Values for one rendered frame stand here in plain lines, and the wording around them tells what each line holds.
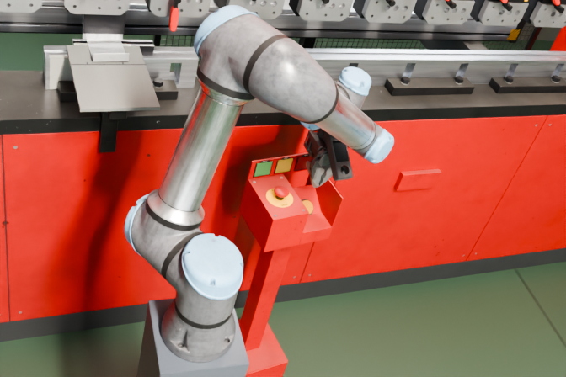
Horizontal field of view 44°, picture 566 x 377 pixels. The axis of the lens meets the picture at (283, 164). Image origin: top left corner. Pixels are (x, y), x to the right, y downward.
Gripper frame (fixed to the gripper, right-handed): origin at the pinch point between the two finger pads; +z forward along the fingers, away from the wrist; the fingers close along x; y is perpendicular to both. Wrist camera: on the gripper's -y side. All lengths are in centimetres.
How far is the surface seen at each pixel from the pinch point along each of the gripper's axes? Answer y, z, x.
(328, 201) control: -1.6, 5.5, -4.2
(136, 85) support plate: 26, -17, 42
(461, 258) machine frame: 6, 70, -93
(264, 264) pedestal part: -1.4, 29.6, 8.4
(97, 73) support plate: 32, -16, 50
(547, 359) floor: -40, 78, -107
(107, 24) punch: 45, -21, 45
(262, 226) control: -3.1, 8.9, 15.4
